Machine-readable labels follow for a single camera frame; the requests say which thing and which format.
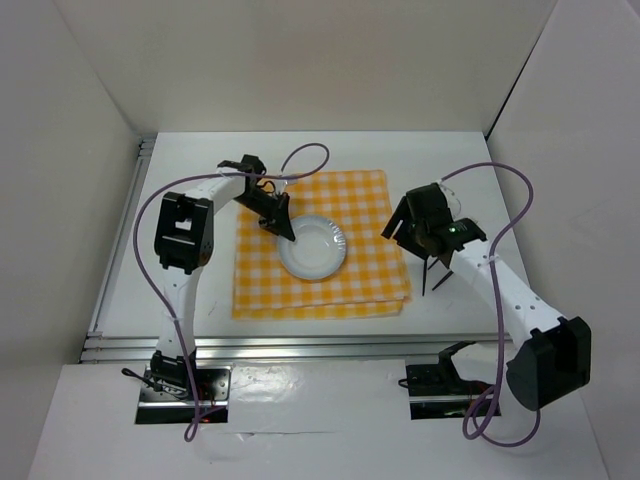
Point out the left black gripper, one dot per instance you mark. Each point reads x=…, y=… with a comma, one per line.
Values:
x=278, y=211

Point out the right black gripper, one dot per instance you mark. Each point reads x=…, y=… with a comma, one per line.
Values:
x=399, y=214

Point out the black spoon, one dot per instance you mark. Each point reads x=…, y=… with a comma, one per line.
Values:
x=425, y=270

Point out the black fork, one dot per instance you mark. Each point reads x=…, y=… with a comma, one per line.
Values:
x=446, y=277

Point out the white round plate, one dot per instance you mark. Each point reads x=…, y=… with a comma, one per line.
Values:
x=319, y=250

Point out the yellow white checkered cloth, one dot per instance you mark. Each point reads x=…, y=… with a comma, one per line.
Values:
x=373, y=280

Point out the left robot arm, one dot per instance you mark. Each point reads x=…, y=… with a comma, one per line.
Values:
x=184, y=244

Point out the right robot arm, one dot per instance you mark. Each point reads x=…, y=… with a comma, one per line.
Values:
x=553, y=353

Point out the left aluminium rail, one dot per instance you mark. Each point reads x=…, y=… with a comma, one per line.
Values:
x=145, y=150

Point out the aluminium rail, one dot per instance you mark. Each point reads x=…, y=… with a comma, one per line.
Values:
x=145, y=150
x=103, y=349

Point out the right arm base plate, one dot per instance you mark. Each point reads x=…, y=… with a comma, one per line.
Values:
x=436, y=391

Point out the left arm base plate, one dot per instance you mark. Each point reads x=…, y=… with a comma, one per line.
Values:
x=162, y=403

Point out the front aluminium rail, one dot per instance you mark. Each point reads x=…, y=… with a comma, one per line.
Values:
x=103, y=349

